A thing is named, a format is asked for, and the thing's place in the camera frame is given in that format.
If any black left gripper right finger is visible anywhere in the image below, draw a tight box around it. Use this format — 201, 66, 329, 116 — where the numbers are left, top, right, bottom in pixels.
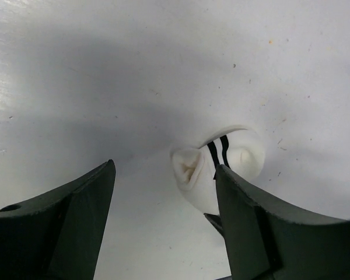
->
215, 165, 350, 279

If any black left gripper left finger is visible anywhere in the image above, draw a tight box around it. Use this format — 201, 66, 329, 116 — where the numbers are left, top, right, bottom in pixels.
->
0, 160, 116, 279

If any white sock with black stripes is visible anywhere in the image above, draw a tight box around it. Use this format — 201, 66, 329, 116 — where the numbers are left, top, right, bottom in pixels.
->
170, 127, 265, 215

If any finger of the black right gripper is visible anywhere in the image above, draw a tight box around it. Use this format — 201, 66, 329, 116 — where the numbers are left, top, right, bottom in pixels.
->
204, 213, 224, 237

